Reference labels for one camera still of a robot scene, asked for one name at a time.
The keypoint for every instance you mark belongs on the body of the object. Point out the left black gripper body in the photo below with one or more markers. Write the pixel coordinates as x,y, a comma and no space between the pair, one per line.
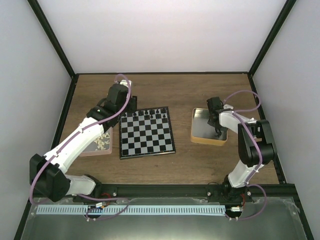
132,109

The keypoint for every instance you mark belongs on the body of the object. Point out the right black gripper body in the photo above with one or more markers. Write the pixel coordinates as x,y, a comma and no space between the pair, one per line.
214,124

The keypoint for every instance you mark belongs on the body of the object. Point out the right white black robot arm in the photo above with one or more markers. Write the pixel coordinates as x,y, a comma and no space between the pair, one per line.
256,145

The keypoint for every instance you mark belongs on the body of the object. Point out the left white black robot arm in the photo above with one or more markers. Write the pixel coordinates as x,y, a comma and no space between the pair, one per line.
47,173

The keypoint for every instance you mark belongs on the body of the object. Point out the pile of black chess pieces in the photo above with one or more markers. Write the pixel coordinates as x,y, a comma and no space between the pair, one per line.
217,134

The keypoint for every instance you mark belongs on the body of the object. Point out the pile of white chess pieces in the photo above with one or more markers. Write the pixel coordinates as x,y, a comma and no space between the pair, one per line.
103,142

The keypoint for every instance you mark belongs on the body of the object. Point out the black grey chessboard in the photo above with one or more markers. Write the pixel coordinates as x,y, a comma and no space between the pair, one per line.
142,136

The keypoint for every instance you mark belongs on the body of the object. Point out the yellow metal tin box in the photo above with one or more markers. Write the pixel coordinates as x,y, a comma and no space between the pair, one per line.
201,132

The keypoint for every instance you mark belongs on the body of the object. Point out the pink tray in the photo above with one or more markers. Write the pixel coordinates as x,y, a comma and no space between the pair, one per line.
89,151

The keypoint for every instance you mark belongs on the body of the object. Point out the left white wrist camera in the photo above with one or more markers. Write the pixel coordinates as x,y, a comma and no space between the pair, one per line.
126,83

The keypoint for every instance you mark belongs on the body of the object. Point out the black aluminium mounting rail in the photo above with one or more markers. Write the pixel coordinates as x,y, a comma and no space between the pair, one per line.
210,192

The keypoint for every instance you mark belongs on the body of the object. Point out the light blue slotted cable duct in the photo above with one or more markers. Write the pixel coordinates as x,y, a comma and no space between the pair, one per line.
145,210

